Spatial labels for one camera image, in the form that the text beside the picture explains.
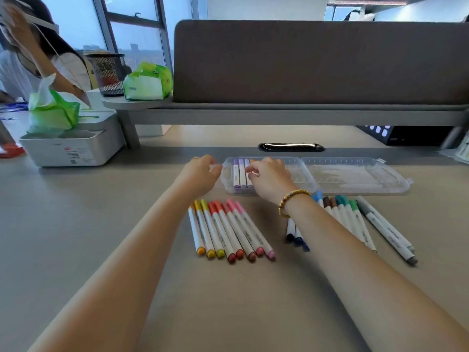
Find small white box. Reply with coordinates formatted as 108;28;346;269
86;88;110;111

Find person's right forearm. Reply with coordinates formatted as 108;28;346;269
282;196;469;352

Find person's left forearm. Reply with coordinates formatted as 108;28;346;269
27;186;195;352

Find clear plastic marker case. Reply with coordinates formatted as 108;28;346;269
221;156;415;197

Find dark window frame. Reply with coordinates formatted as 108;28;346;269
91;0;208;70

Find person's right hand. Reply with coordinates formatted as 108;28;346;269
245;156;298;206

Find group of cool-coloured white markers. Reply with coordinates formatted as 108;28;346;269
285;191;419;267

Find white headset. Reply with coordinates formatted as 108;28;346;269
0;0;60;35

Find linear ceiling light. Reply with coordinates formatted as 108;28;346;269
328;0;407;6

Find white tissue paper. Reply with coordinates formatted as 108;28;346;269
438;148;469;165

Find red flat object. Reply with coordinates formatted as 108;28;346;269
0;142;25;159

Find white desk organizer box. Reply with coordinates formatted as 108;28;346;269
19;110;126;167

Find brown fabric desk divider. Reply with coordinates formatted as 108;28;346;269
172;20;469;105

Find black smartphone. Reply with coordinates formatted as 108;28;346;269
258;142;326;153

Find group of warm-coloured white markers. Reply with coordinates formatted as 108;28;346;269
188;198;276;264

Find grey desk riser shelf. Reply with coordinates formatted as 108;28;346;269
0;119;17;147
101;95;469;149

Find black mesh pen holder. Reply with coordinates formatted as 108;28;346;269
85;51;127;97

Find crumpled green tissue pack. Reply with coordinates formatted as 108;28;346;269
27;73;81;138

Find gold bead bracelet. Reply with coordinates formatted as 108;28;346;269
277;189;311;219

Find person's left hand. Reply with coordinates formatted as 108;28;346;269
172;154;223;202

